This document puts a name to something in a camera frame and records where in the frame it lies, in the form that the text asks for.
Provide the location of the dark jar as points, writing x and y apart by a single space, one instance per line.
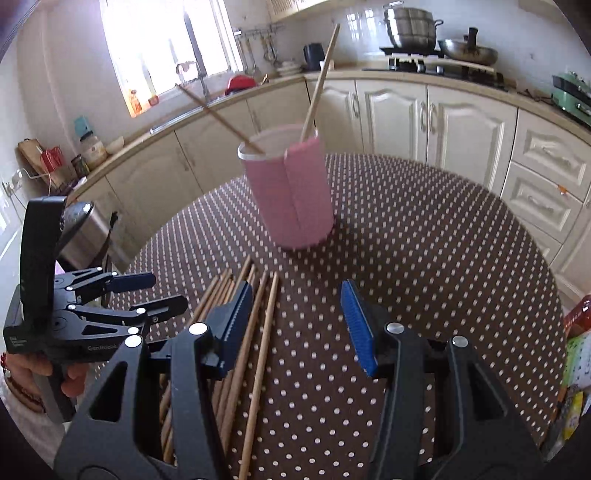
80 167

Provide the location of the steel kitchen faucet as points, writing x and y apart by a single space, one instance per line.
202 83

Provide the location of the grey trash bin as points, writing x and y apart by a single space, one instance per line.
92 235

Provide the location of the cream jar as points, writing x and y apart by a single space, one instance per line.
94 152

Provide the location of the green electric grill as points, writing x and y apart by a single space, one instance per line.
572 92

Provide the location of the stack of white dishes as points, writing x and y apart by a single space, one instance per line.
289 70

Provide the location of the beige kitchen countertop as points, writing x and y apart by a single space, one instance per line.
341 73

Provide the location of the cream wall cabinets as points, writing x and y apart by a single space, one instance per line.
281 7

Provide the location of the wall utensil rail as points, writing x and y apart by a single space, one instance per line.
258 34

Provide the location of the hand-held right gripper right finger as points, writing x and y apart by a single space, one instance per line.
358 323

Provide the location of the brown polka dot tablecloth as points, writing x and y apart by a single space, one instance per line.
415 258

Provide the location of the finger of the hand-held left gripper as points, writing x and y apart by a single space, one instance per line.
166 305
136 280

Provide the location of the red snack packet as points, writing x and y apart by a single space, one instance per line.
579 316

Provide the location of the wooden cutting board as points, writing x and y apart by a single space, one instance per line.
28 154

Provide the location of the steel wok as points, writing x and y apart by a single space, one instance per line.
466 51

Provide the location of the red plastic item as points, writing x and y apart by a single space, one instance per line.
51 159

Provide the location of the black gas stove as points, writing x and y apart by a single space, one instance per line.
443 74

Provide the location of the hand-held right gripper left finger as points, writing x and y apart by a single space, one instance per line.
238 318

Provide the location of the steel steamer pot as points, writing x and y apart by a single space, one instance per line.
411 27

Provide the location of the red bowl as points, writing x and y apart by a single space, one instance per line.
241 83

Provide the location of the green white carton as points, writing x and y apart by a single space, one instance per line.
577 360

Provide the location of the cream kitchen base cabinets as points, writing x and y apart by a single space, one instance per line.
392 120

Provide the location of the orange bottle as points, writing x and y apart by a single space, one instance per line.
135 102

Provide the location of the person's left hand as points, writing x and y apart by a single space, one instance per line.
76 381

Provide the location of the long wooden chopstick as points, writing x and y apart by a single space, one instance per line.
221 119
322 76

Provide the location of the steel kitchen sink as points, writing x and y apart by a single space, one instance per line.
161 126

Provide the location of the black electric kettle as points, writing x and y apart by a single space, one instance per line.
314 57

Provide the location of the kitchen window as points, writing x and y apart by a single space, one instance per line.
147 46

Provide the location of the small white bowl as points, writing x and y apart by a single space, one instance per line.
114 146

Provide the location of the pile of wooden chopsticks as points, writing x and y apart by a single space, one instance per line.
261 355

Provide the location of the teal container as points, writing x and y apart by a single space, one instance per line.
82 125

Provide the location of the pink cup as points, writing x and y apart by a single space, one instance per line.
295 198

